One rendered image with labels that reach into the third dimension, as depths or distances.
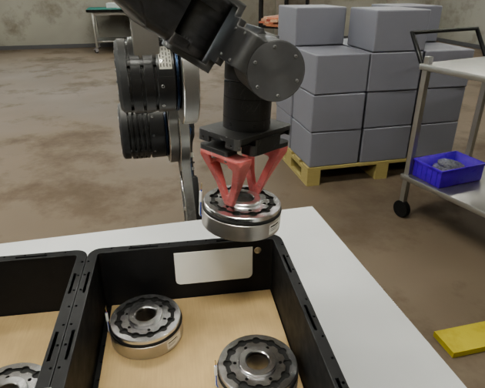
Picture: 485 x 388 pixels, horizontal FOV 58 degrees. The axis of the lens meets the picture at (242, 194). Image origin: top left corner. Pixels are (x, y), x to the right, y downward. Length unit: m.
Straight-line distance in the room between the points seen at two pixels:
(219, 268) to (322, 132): 2.37
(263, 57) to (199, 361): 0.41
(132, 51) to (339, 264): 0.65
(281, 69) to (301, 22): 2.80
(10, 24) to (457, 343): 10.16
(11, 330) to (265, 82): 0.54
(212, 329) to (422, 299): 1.60
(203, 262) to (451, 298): 1.69
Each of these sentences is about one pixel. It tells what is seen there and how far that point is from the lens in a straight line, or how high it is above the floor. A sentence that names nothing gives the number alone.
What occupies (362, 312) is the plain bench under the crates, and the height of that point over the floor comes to 0.70.
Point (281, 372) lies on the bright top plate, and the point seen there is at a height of 0.86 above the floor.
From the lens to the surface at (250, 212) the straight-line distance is 0.54.
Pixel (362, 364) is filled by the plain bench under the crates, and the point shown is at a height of 0.70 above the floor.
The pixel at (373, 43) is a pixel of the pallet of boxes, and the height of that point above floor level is 0.95.
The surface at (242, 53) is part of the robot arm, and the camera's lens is 0.42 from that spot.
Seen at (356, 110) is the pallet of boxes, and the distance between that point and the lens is 3.06.
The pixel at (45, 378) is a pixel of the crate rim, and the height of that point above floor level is 0.93.
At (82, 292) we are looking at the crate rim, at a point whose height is 0.93.
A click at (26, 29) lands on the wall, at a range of 10.80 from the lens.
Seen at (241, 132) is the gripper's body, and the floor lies 1.14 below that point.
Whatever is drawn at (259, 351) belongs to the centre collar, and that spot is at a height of 0.87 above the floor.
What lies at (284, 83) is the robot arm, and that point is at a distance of 0.43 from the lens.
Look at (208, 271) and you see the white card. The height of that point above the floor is 0.88.
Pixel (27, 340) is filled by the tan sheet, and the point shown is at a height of 0.83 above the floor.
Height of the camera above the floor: 1.30
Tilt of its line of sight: 26 degrees down
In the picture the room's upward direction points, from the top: straight up
